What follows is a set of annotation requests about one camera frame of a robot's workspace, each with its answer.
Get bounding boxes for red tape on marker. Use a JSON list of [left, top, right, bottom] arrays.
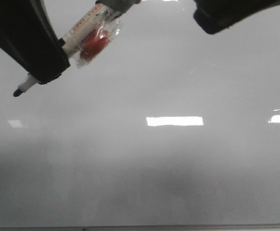
[[75, 19, 121, 69]]

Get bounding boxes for grey aluminium whiteboard frame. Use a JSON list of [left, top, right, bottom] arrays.
[[0, 223, 280, 231]]

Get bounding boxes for white glossy whiteboard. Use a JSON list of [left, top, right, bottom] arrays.
[[0, 0, 280, 227]]

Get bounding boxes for white black-tipped whiteboard marker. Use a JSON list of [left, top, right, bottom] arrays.
[[13, 1, 120, 97]]

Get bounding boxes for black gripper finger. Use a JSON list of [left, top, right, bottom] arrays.
[[0, 0, 70, 84], [193, 0, 280, 35]]

